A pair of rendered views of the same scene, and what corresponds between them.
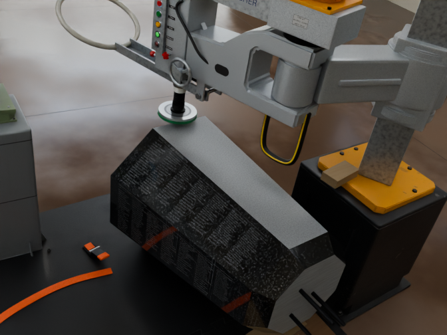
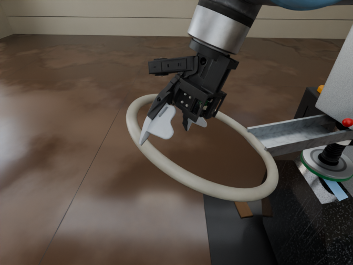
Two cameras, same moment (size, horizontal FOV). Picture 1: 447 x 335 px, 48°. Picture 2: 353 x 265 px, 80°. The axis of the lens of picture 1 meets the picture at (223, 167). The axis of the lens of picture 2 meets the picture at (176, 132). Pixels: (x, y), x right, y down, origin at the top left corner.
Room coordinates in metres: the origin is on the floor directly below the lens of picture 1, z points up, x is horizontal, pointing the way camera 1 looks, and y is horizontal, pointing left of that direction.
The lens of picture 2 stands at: (2.53, 1.31, 1.61)
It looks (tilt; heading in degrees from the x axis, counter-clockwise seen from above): 38 degrees down; 310
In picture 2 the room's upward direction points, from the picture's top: straight up
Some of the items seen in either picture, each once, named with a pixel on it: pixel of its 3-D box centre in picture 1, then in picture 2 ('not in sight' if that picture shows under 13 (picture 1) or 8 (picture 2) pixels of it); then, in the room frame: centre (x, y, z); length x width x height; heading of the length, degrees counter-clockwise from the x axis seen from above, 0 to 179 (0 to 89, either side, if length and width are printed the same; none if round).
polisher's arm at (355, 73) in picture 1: (382, 72); not in sight; (2.27, -0.66, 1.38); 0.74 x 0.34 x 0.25; 115
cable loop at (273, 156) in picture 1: (282, 133); not in sight; (2.07, -0.25, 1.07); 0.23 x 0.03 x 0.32; 57
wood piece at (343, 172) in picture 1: (340, 174); not in sight; (2.22, -0.61, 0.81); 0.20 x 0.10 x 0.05; 138
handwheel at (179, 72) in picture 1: (184, 70); not in sight; (2.27, 0.27, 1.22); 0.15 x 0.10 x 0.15; 57
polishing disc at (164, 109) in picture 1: (177, 110); (327, 160); (2.44, 0.30, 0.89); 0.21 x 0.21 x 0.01
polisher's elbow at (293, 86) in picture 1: (296, 78); not in sight; (2.08, -0.25, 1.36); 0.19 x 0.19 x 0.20
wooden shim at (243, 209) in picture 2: not in sight; (240, 203); (2.79, 0.14, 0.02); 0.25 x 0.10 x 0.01; 140
